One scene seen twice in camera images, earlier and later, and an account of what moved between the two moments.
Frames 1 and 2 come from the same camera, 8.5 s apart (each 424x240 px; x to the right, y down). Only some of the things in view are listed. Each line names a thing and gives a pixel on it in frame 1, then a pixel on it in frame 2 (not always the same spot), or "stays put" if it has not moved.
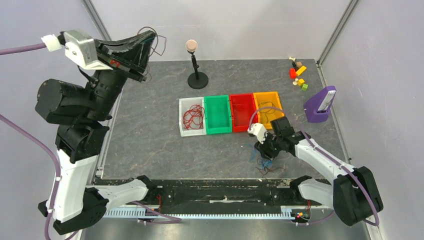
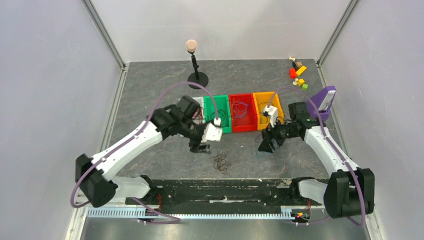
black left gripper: [130, 55] to [195, 146]
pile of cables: [264, 170] to [220, 163]
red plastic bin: [243, 106] stays put
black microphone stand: [197, 80] stays put
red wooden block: [292, 73] stays put
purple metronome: [318, 107] stays put
